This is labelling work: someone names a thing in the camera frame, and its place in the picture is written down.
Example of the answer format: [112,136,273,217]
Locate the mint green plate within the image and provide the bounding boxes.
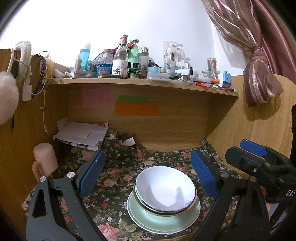
[127,193,201,235]

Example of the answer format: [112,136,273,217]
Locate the white bowl black dots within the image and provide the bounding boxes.
[135,166,196,212]

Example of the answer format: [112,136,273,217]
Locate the pink bowl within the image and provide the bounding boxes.
[131,186,198,217]

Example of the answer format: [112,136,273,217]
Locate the mint green bowl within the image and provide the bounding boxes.
[136,183,195,212]

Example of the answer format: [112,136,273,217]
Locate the person's right hand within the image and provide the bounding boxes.
[266,203,271,212]

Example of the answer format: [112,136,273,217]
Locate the cartoon printed paper sheet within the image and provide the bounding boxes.
[22,187,35,211]

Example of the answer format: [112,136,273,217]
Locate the floral dark green tablecloth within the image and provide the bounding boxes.
[24,138,243,241]

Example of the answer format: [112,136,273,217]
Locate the wooden shelf board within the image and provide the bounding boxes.
[49,78,239,97]

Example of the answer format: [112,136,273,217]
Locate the blue stapler box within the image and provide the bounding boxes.
[218,71,231,88]

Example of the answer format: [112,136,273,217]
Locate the orange marker pen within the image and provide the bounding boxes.
[200,77,220,83]

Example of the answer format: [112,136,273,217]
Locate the stack of white papers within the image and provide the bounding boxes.
[53,117,109,151]

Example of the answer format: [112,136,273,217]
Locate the small white folded box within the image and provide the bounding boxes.
[121,137,136,147]

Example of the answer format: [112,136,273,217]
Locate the clear plastic organizer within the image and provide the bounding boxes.
[163,41,189,73]

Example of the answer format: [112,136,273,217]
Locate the pink striped curtain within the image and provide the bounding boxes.
[203,1,295,108]

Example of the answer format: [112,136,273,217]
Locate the pink sticky note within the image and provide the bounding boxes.
[82,87,110,108]

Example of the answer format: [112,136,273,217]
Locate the orange sticky note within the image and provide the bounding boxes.
[115,101,158,116]

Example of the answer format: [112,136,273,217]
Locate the white fluffy earmuff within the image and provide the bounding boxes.
[1,41,32,125]

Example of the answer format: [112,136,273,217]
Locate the green sticky note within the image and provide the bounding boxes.
[118,95,149,103]

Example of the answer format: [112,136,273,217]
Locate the glass shaker with metal lid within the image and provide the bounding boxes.
[138,47,149,70]

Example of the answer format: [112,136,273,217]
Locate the braided brown headband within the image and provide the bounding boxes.
[33,54,47,94]

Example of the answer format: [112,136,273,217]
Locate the green bottle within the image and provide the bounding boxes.
[127,39,139,79]

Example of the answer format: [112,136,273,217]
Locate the clear glass bottle with label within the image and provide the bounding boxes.
[111,35,128,78]

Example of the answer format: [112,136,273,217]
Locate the blue glass jar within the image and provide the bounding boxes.
[95,57,113,77]

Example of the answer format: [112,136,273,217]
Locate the blue liquid bottle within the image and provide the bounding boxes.
[79,44,91,71]

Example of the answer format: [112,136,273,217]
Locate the white charger with cable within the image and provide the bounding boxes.
[6,47,50,102]

